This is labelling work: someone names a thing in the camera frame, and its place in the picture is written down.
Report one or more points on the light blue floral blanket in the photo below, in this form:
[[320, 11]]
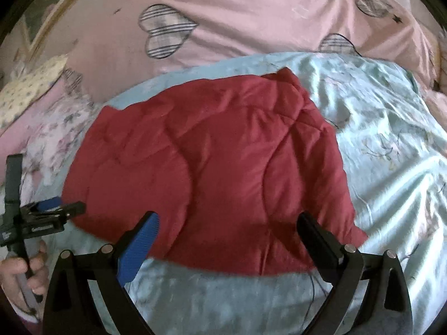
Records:
[[391, 153]]

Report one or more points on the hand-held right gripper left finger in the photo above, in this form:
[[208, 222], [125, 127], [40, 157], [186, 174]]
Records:
[[136, 247]]

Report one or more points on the person's left hand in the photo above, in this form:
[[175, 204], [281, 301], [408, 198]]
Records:
[[17, 268]]

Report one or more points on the yellow floral cloth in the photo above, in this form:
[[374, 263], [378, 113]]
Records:
[[24, 90]]

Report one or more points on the pink quilt with plaid hearts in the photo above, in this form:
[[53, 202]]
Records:
[[251, 24]]

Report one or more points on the red padded jacket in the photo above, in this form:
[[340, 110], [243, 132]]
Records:
[[209, 164]]

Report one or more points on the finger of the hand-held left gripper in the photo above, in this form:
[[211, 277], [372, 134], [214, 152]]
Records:
[[49, 204], [70, 209]]

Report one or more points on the gold trimmed green panel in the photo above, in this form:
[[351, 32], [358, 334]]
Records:
[[45, 7]]

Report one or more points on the pink floral cloth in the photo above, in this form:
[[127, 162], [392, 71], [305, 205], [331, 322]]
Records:
[[52, 129]]

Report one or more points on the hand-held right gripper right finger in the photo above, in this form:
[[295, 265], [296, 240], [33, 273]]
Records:
[[321, 242]]

